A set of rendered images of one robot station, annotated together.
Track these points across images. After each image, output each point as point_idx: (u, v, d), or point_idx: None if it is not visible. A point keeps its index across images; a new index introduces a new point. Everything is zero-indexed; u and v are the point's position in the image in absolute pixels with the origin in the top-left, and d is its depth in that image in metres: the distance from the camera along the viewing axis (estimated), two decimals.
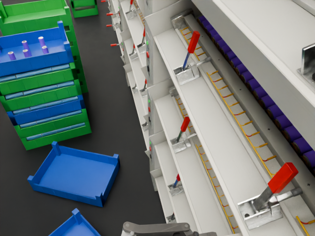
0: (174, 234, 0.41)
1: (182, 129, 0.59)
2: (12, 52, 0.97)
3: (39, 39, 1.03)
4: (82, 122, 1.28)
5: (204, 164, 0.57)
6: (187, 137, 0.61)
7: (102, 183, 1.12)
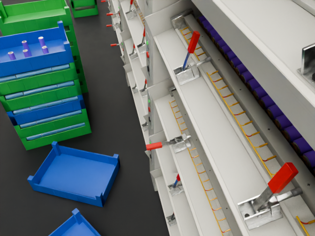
0: None
1: (159, 148, 0.61)
2: (12, 52, 0.97)
3: (39, 39, 1.03)
4: (82, 122, 1.28)
5: (195, 167, 0.57)
6: (179, 138, 0.61)
7: (102, 183, 1.12)
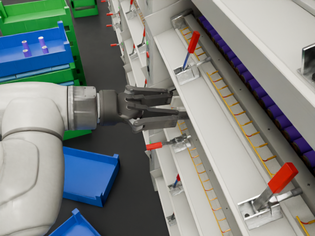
0: (168, 118, 0.57)
1: (159, 148, 0.61)
2: None
3: (39, 39, 1.03)
4: None
5: (195, 167, 0.57)
6: (179, 138, 0.61)
7: (102, 183, 1.12)
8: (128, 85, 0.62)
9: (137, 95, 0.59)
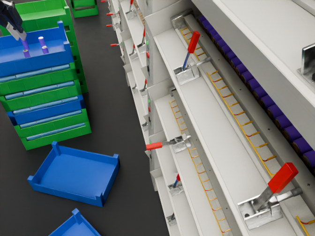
0: None
1: (159, 148, 0.61)
2: None
3: (39, 39, 1.03)
4: (82, 122, 1.28)
5: (195, 167, 0.57)
6: (179, 138, 0.61)
7: (102, 183, 1.12)
8: (11, 9, 0.84)
9: None
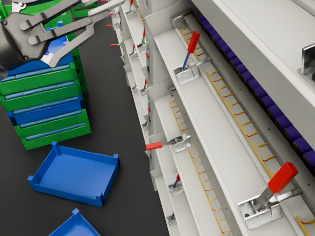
0: (83, 35, 0.48)
1: (159, 148, 0.61)
2: None
3: None
4: (82, 122, 1.28)
5: (195, 167, 0.57)
6: (179, 138, 0.61)
7: (102, 183, 1.12)
8: None
9: (33, 18, 0.45)
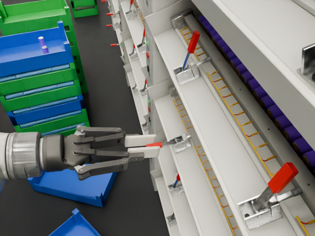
0: None
1: None
2: None
3: (39, 39, 1.03)
4: (82, 122, 1.28)
5: (202, 165, 0.57)
6: (179, 138, 0.61)
7: (102, 183, 1.12)
8: (82, 179, 0.53)
9: (87, 162, 0.57)
